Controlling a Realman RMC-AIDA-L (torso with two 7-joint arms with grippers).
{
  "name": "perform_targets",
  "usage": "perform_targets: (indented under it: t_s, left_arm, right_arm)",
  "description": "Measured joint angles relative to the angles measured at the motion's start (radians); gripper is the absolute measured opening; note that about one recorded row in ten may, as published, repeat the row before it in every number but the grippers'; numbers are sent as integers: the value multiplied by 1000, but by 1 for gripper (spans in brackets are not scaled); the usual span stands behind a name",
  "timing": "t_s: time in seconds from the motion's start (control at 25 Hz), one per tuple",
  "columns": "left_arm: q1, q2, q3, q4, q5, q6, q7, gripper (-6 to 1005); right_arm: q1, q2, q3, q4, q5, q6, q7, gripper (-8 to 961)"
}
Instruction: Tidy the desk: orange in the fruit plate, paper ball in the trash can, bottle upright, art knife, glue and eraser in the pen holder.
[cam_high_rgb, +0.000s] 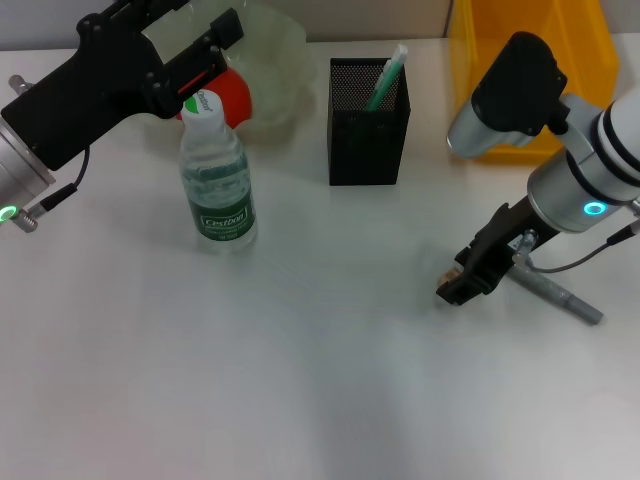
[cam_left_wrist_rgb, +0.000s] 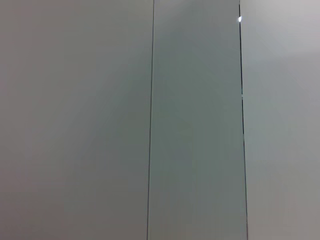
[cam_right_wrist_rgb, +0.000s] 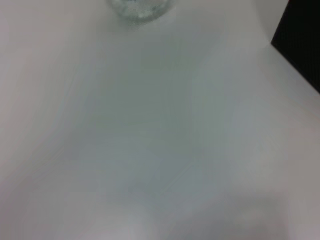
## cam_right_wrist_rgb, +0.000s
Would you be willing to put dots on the clear green-label water bottle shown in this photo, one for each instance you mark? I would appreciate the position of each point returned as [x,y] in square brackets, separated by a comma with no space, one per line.
[140,8]

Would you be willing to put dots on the black mesh pen holder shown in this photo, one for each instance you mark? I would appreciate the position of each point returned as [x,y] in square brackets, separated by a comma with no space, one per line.
[305,37]

